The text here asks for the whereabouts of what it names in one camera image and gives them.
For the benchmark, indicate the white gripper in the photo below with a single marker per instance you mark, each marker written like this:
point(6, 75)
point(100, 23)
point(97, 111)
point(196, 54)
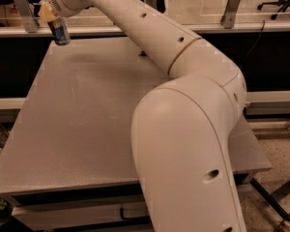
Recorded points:
point(57, 0)

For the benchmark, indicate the redbull can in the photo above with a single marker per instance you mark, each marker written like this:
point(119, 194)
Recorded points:
point(59, 31)

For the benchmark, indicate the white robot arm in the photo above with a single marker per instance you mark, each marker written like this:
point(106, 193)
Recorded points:
point(180, 130)

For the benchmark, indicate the grey table drawer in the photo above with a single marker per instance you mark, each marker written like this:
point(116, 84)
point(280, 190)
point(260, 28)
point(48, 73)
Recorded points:
point(77, 215)

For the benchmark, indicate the left metal bracket post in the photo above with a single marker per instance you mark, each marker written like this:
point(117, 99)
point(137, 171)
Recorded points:
point(27, 17)

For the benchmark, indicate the right metal bracket post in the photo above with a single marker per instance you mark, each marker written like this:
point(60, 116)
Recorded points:
point(229, 15)

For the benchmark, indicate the black drawer handle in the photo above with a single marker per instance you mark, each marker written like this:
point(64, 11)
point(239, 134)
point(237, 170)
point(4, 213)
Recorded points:
point(126, 216)

